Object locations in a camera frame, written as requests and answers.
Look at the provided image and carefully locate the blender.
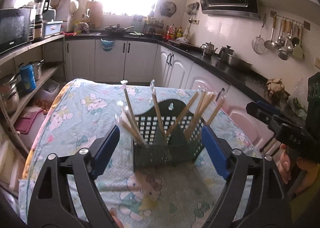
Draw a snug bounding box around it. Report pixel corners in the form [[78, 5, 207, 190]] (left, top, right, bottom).
[[34, 0, 50, 41]]

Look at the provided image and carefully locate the wooden shelf unit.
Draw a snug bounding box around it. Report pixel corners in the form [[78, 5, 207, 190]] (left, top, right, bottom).
[[1, 35, 65, 153]]

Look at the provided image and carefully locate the dark green utensil basket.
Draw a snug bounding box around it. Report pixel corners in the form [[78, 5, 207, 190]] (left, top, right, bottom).
[[132, 108, 204, 169]]

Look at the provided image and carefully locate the right hand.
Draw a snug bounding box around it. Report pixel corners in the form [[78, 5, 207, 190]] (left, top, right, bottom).
[[277, 143, 319, 194]]

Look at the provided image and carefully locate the blue hanging cabinet bin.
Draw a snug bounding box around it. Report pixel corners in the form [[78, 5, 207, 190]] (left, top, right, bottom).
[[101, 39, 114, 52]]

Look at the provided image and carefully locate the floral Hello Kitty tablecloth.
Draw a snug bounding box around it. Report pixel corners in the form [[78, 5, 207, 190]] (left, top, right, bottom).
[[18, 78, 263, 228]]

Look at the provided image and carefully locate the black frying pan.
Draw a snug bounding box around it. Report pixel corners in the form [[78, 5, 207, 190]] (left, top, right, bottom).
[[105, 26, 134, 35]]

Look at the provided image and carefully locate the steel pot on counter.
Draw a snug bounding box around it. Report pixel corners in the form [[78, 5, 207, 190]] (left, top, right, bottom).
[[218, 46, 252, 72]]

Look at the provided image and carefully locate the steel kettle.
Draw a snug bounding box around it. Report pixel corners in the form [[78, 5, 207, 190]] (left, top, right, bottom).
[[200, 42, 217, 57]]

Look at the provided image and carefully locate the blue plastic box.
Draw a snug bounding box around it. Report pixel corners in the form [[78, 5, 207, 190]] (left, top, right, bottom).
[[43, 21, 63, 39]]

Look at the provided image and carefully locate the hanging ladle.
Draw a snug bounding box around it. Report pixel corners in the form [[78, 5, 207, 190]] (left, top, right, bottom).
[[264, 14, 277, 51]]

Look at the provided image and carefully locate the small wall fan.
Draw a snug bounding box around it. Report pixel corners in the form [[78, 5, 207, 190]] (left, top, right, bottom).
[[159, 1, 177, 17]]

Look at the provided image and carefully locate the steel pot on shelf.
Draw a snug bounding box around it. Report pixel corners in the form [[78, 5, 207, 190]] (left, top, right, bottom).
[[1, 74, 20, 115]]

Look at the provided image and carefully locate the blue canister on shelf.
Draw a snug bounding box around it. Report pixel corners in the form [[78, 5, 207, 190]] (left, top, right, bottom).
[[19, 63, 36, 93]]

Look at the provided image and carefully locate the hanging strainer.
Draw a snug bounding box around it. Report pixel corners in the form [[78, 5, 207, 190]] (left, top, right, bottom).
[[252, 14, 266, 54]]

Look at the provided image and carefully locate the black microwave oven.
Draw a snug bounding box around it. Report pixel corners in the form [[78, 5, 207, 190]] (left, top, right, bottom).
[[0, 7, 36, 53]]

